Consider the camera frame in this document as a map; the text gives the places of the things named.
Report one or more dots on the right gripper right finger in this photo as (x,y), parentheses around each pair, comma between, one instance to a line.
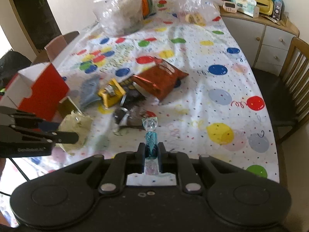
(179,164)

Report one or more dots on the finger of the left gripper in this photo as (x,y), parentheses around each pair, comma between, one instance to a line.
(65,137)

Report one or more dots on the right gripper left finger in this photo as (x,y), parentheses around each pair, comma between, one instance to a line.
(122,165)

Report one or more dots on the pale yellow-green snack packet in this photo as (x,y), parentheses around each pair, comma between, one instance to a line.
(79,123)

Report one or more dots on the blue candy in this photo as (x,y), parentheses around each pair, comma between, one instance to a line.
(151,152)

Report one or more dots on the black snack packet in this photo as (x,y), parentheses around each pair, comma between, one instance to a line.
(130,113)

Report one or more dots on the yellow snack packet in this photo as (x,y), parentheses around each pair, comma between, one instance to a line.
(111,93)

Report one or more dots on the orange-brown foil snack bag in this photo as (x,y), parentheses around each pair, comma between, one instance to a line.
(160,79)

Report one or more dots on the red and white cardboard box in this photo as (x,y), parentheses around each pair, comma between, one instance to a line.
(36,89)

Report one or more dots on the black jacket pile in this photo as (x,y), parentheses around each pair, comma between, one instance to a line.
(11,63)

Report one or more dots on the birthday balloon tablecloth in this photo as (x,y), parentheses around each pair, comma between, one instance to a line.
(193,78)

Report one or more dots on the wooden chair with pink towel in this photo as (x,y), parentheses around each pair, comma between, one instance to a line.
(42,57)

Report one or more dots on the pink towel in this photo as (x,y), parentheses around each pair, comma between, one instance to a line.
(55,46)

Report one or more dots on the wooden slat chair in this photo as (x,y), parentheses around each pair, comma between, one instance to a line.
(286,94)

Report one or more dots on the large clear plastic bag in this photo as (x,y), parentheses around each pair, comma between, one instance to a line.
(122,17)

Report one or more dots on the white sideboard cabinet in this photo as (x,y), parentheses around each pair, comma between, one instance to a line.
(265,44)

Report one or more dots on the small plastic bag with pastries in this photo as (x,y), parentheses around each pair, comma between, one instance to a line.
(198,12)

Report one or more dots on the tissue box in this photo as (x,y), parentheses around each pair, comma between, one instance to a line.
(247,7)

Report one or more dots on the yellow container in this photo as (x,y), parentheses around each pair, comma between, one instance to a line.
(265,6)

